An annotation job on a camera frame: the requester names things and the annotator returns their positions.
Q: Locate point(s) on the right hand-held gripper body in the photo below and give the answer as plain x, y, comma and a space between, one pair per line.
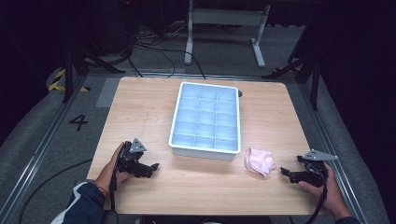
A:
313, 169

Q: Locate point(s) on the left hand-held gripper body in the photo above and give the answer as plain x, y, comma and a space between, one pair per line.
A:
132, 155

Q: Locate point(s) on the person's left hand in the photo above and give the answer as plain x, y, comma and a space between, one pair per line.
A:
107, 174

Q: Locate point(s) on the person's right hand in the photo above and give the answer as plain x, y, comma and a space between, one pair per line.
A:
331, 196

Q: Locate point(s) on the pink folded cloth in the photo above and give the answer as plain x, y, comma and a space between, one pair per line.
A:
259, 162

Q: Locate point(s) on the white divided storage tray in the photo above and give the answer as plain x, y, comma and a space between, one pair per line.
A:
205, 118

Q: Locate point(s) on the small dark object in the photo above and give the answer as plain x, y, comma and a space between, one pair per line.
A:
240, 93

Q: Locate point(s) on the black metal stand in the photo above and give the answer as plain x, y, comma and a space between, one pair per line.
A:
306, 67
73, 65

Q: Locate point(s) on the yellow black hazard tape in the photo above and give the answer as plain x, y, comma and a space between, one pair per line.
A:
57, 84

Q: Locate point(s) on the grey metal floor rail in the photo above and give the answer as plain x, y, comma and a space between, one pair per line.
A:
40, 149
330, 146

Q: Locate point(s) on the white metal table frame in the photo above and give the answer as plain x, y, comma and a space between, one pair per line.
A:
224, 17

